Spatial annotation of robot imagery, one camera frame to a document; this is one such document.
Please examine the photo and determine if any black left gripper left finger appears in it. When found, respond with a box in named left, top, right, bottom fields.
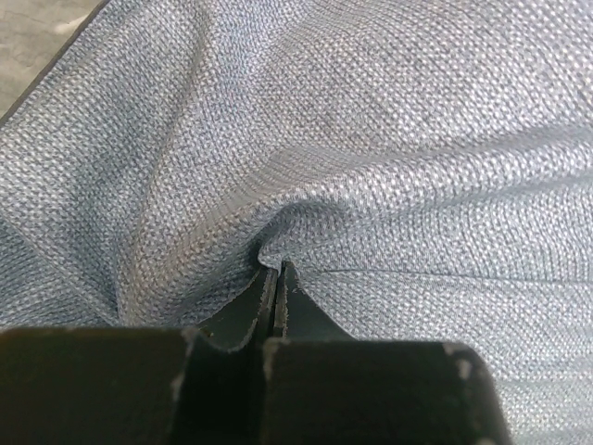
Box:
left=197, top=268, right=279, bottom=351

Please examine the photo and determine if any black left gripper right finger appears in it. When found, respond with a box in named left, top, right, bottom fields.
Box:
left=272, top=261, right=353, bottom=341

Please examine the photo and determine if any blue pillowcase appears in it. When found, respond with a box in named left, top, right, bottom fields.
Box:
left=1, top=1, right=592, bottom=444

